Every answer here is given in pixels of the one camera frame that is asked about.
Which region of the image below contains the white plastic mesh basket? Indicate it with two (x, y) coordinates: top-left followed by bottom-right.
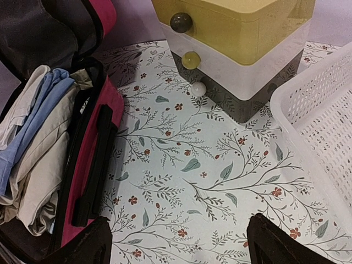
(270, 43), (351, 221)

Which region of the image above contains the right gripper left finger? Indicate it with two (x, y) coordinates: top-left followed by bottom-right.
(39, 217), (112, 264)

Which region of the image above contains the beige folded garment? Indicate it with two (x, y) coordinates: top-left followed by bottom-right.
(1, 69), (92, 237)

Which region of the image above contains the yellow and white storage box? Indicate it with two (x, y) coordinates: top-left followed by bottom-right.
(153, 0), (315, 123)

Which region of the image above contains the pink and teal kids suitcase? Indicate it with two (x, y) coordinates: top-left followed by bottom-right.
(1, 1), (124, 263)

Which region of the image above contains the light blue folded garment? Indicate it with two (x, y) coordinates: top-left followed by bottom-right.
(1, 68), (74, 195)

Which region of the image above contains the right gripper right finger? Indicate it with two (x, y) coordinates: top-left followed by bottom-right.
(246, 213), (332, 264)

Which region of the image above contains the floral white tablecloth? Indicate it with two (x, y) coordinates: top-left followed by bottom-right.
(96, 41), (351, 263)

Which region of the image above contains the white folded garment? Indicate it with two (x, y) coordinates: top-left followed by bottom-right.
(1, 65), (51, 150)

